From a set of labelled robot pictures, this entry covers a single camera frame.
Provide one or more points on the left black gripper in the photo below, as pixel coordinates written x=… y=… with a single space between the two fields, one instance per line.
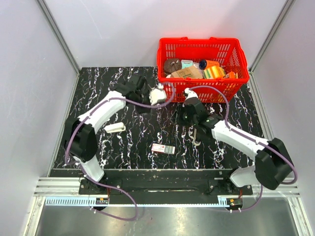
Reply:
x=145 y=109

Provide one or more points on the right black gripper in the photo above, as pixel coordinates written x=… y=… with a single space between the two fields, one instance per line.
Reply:
x=180 y=110

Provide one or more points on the large beige stapler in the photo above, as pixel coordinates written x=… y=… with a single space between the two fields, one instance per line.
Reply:
x=195 y=140

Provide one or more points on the small white stapler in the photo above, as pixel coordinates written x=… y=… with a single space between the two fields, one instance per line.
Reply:
x=116 y=127

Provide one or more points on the red white staple box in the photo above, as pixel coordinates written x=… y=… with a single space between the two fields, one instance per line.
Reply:
x=163 y=149

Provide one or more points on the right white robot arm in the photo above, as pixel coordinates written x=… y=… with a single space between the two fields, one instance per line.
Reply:
x=272 y=163

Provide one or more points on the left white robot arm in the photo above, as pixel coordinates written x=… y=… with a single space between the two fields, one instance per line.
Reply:
x=79 y=137

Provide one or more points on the brown cardboard packet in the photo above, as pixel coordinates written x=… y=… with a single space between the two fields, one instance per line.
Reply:
x=187 y=72

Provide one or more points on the brown round item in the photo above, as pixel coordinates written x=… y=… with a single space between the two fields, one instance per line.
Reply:
x=172 y=65

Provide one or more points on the yellow green striped box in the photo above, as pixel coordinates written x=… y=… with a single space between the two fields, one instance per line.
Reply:
x=213 y=72

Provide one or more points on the red plastic basket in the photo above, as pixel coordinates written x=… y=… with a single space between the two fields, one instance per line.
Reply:
x=227 y=51

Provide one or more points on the teal white box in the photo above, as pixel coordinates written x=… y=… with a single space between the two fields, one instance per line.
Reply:
x=186 y=63

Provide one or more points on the orange bottle blue cap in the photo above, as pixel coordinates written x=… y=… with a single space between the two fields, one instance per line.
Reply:
x=204 y=64

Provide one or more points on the orange small packet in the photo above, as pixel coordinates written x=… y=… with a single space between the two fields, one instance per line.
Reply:
x=231 y=75

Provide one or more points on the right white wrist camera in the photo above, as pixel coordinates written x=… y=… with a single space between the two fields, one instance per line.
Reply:
x=188 y=93

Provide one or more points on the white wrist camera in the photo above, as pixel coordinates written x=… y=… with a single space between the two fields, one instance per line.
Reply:
x=157 y=95
x=188 y=93

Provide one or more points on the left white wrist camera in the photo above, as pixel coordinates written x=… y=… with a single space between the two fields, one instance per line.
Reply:
x=157 y=95

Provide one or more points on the black mounting base plate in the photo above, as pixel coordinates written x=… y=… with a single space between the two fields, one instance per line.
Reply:
x=210 y=181

